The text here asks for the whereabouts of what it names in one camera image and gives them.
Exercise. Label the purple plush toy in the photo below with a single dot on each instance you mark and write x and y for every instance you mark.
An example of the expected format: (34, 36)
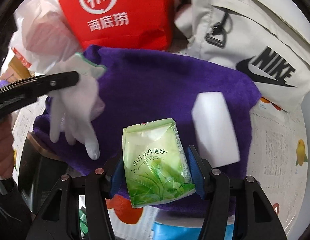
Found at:
(3, 83)

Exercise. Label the red paper shopping bag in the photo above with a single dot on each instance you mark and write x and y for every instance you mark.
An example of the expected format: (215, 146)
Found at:
(132, 24)

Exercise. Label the person's left hand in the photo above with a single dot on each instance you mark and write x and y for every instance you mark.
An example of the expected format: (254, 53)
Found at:
(6, 149)

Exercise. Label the grey Nike bag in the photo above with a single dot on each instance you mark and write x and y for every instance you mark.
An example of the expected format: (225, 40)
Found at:
(267, 40)

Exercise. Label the white Miniso plastic bag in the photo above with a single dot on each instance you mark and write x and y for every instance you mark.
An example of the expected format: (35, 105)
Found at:
(43, 36)

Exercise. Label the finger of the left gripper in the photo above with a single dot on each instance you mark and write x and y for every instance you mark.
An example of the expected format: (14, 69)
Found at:
(15, 96)

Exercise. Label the blue tissue pack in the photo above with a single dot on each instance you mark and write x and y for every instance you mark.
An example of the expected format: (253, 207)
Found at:
(169, 232)

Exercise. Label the white cotton glove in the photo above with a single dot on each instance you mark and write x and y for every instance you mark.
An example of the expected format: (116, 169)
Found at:
(74, 108)

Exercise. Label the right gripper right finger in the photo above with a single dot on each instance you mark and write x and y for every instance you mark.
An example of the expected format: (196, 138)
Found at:
(214, 186)

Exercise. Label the dark green box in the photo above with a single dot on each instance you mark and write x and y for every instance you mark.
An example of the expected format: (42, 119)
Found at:
(39, 170)

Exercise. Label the purple fleece cloth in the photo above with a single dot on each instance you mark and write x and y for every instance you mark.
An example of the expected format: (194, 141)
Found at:
(146, 85)

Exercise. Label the green tea tissue packet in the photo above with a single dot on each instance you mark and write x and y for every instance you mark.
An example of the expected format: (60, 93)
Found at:
(156, 169)

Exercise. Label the white sponge block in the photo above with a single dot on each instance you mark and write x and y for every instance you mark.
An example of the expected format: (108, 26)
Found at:
(215, 133)

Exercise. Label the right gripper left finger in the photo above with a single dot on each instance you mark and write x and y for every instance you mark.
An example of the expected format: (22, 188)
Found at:
(100, 185)

